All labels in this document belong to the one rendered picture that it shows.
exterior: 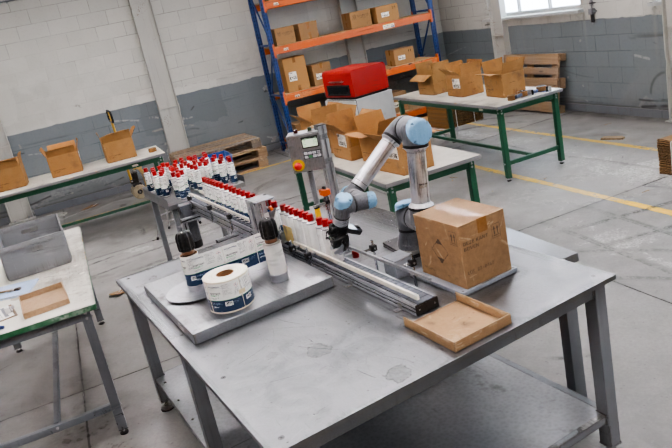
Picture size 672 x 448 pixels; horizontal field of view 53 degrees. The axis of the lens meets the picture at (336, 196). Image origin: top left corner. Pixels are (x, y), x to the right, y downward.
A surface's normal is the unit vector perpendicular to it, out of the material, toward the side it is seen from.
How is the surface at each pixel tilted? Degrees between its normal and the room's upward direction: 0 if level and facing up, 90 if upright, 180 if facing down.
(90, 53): 90
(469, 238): 90
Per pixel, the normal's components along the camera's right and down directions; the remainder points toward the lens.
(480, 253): 0.48, 0.14
